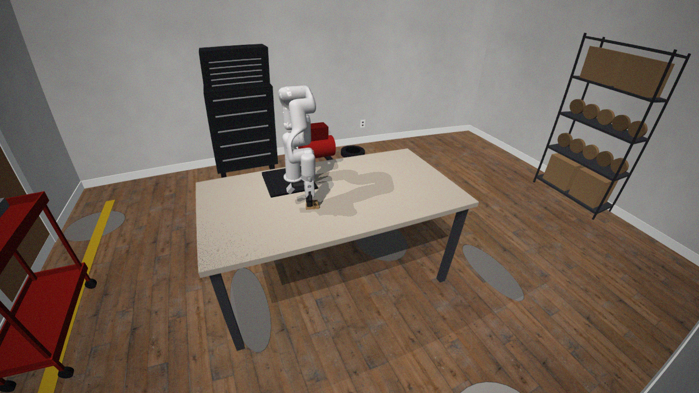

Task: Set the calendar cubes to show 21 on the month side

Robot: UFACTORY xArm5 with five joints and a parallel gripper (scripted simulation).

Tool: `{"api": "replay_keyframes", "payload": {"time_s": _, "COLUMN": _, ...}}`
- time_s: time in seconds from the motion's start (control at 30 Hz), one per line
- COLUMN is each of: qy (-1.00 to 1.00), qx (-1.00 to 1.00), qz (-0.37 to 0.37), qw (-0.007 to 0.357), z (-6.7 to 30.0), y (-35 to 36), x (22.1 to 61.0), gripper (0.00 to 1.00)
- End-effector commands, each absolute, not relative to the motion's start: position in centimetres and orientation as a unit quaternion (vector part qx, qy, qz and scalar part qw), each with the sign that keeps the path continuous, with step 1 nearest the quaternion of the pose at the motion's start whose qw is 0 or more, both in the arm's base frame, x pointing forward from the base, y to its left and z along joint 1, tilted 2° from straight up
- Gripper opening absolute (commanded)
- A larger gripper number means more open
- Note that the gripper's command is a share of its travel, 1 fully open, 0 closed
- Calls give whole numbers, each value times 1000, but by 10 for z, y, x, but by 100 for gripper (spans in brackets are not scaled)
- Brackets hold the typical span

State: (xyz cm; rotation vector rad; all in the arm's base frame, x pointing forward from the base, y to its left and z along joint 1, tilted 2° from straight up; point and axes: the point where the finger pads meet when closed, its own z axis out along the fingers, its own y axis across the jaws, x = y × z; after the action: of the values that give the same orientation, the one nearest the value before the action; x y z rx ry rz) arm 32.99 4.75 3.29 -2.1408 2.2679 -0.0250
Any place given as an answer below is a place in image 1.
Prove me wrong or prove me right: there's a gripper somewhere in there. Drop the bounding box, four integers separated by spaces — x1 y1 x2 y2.
303 179 315 207

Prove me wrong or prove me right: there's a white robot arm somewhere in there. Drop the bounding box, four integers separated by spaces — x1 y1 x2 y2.
278 86 316 194

